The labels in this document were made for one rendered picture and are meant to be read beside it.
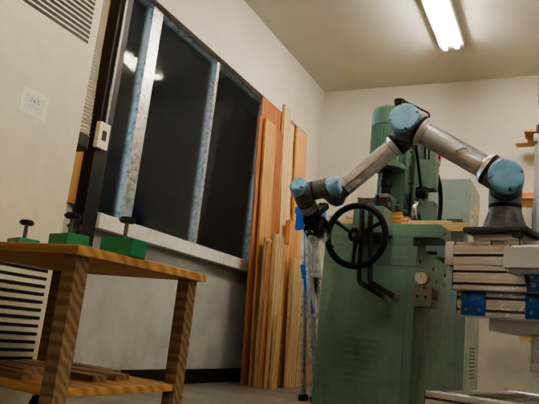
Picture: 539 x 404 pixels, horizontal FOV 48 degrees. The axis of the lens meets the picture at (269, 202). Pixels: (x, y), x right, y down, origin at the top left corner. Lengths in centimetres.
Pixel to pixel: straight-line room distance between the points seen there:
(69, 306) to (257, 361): 270
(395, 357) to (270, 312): 165
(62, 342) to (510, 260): 142
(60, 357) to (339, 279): 155
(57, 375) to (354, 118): 462
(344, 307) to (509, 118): 314
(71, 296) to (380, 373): 154
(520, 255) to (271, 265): 238
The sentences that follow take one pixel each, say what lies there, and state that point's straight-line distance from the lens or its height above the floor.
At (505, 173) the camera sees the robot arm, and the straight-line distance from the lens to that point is 224.
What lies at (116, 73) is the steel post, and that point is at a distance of 322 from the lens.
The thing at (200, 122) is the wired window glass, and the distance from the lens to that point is 410.
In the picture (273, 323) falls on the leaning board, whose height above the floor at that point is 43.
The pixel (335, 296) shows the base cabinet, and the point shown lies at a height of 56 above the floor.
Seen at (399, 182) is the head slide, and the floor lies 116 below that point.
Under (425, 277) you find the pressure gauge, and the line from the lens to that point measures 263.
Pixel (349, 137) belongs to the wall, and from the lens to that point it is 578.
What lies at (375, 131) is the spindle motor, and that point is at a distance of 304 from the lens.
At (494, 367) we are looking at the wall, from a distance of 518.
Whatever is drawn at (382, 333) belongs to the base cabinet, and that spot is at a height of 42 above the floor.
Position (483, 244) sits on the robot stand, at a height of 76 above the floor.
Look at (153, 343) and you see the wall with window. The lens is 363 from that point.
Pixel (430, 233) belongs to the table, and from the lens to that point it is 272.
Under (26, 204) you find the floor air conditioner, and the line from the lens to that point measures 245.
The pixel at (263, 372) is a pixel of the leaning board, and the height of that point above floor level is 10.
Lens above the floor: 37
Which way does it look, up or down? 12 degrees up
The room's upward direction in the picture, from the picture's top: 6 degrees clockwise
